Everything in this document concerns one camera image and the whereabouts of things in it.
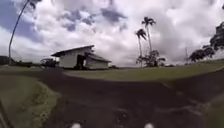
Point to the grass field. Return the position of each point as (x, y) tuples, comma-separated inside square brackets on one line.
[(140, 73)]

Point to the dark asphalt road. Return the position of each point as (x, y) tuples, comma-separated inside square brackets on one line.
[(110, 100)]

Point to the white building dark roof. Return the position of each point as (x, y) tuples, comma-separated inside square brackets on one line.
[(71, 58)]

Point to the bushy small tree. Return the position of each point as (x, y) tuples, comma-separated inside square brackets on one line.
[(153, 60)]

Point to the shorter palm tree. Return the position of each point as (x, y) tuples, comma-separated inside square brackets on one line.
[(141, 33)]

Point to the tall palm tree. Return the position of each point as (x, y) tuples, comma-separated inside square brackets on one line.
[(148, 22)]

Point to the dark vehicle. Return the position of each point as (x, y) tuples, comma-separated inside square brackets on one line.
[(48, 62)]

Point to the robot's own part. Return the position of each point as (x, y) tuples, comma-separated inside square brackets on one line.
[(149, 126), (76, 126)]

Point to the grass verge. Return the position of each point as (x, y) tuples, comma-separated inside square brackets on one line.
[(23, 96)]

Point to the group of dark trees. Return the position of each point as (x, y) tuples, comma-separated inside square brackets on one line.
[(213, 41)]

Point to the leaning palm tree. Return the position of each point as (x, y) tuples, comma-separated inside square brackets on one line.
[(13, 33)]

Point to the low dark hedge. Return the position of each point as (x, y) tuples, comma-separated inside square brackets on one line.
[(5, 60)]

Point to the grass patch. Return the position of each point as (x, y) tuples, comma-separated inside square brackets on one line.
[(216, 113)]

